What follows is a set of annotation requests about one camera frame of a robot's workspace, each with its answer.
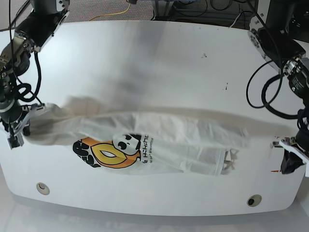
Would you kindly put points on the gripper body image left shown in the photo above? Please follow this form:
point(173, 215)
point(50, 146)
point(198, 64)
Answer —
point(15, 110)

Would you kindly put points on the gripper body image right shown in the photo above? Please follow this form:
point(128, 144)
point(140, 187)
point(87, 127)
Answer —
point(297, 72)

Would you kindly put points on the white t-shirt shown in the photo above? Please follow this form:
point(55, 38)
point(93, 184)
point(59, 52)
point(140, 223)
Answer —
point(146, 140)

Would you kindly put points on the right table grommet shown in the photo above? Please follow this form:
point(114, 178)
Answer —
point(254, 200)

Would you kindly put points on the table grommet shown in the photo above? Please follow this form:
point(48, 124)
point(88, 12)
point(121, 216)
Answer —
point(42, 189)
point(254, 200)

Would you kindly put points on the left table grommet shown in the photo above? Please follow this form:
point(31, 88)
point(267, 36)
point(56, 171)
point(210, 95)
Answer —
point(42, 189)

